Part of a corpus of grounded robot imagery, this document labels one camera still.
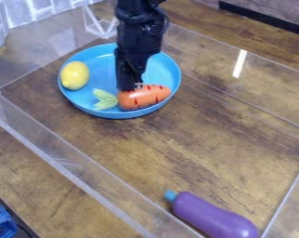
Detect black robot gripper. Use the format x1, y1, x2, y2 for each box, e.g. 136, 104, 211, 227
114, 0, 169, 91

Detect yellow toy lemon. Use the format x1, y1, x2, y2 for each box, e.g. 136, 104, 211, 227
61, 61, 89, 90

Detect clear acrylic barrier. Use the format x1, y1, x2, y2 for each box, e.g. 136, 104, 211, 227
0, 92, 203, 238

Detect orange toy carrot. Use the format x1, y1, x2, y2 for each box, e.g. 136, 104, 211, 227
93, 85, 171, 111

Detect white curtain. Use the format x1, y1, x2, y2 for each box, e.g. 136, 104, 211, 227
0, 0, 104, 47

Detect purple toy eggplant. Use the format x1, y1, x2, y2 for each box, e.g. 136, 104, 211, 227
165, 190, 259, 238

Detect blue round tray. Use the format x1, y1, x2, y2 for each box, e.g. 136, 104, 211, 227
58, 43, 181, 119

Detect blue device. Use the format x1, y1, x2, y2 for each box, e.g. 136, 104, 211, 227
0, 205, 17, 238

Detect black baseboard strip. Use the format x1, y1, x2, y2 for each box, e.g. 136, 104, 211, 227
219, 0, 299, 34

